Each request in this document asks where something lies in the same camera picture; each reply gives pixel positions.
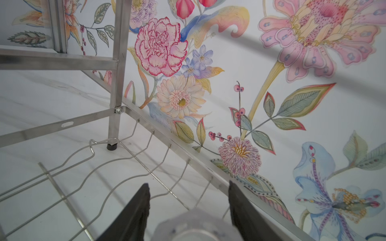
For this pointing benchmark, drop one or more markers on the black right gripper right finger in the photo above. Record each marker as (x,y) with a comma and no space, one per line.
(247,219)

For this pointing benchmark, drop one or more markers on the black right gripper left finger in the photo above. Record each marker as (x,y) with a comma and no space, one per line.
(131,223)

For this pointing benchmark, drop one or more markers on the steel two-tier dish rack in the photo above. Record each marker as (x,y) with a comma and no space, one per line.
(25,26)

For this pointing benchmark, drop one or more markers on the aluminium right corner frame post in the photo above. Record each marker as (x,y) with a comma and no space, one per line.
(57,19)

